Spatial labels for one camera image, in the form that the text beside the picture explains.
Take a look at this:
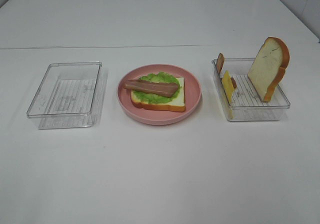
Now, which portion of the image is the yellow cheese slice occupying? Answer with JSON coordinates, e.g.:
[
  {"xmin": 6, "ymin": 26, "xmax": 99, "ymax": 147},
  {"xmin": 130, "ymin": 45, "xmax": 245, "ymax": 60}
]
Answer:
[{"xmin": 221, "ymin": 70, "xmax": 235, "ymax": 121}]

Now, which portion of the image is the bread slice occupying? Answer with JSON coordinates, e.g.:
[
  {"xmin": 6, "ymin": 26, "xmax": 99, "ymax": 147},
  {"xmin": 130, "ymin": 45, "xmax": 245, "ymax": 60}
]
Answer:
[
  {"xmin": 247, "ymin": 37, "xmax": 290, "ymax": 102},
  {"xmin": 130, "ymin": 77, "xmax": 186, "ymax": 112}
]

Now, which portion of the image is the green lettuce leaf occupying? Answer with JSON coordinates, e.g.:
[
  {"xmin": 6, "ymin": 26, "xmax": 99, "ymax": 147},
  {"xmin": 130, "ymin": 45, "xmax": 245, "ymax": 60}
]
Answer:
[{"xmin": 130, "ymin": 71, "xmax": 184, "ymax": 105}]

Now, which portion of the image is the bacon strip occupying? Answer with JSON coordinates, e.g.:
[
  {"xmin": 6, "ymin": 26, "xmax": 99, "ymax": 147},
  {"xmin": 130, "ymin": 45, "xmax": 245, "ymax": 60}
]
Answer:
[
  {"xmin": 216, "ymin": 52, "xmax": 237, "ymax": 89},
  {"xmin": 123, "ymin": 79, "xmax": 180, "ymax": 97}
]

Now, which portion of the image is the pink round plate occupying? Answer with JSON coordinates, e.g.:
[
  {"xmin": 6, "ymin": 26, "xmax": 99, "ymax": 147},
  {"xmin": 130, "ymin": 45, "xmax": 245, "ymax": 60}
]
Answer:
[{"xmin": 117, "ymin": 64, "xmax": 202, "ymax": 126}]

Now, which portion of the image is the clear plastic tray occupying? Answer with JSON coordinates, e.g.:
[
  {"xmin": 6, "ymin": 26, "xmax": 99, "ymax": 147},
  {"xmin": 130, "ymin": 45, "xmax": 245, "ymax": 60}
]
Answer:
[
  {"xmin": 26, "ymin": 61, "xmax": 106, "ymax": 130},
  {"xmin": 211, "ymin": 57, "xmax": 291, "ymax": 122}
]

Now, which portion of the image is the clear plastic tray left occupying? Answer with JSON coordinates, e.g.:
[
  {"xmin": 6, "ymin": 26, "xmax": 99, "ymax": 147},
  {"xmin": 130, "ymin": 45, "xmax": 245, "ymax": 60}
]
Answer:
[{"xmin": 26, "ymin": 61, "xmax": 106, "ymax": 130}]

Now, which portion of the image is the clear plastic tray right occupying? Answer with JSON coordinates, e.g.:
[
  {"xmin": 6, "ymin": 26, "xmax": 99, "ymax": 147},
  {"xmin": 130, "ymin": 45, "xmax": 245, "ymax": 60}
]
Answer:
[{"xmin": 211, "ymin": 57, "xmax": 291, "ymax": 122}]

